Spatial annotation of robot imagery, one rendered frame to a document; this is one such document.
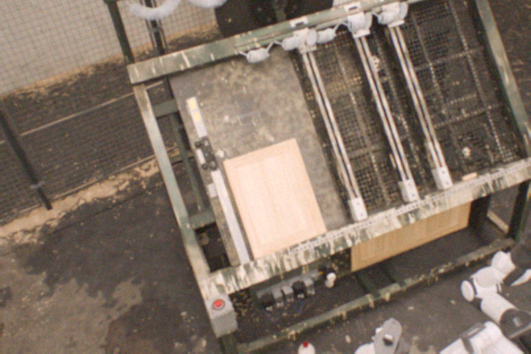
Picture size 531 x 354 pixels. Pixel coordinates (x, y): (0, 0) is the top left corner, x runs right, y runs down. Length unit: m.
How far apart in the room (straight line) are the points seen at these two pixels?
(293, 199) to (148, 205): 2.11
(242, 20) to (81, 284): 2.39
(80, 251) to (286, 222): 2.21
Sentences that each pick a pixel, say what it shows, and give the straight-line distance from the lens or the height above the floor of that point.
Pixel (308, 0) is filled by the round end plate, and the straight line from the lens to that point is 3.45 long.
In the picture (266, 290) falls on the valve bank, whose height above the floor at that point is 0.74.
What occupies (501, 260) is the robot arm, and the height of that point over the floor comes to 1.53.
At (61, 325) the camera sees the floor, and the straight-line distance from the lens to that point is 4.22.
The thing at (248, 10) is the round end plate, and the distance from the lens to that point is 3.31.
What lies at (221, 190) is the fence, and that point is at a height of 1.23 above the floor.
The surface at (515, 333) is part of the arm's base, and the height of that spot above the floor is 1.37.
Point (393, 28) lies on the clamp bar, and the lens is 3.27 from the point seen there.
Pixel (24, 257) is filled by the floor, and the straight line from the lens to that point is 4.86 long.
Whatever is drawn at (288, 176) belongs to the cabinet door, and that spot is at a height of 1.18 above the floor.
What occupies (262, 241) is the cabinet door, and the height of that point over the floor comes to 0.95.
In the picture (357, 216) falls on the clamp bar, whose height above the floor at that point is 0.95.
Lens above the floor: 3.09
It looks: 38 degrees down
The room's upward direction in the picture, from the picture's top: 9 degrees counter-clockwise
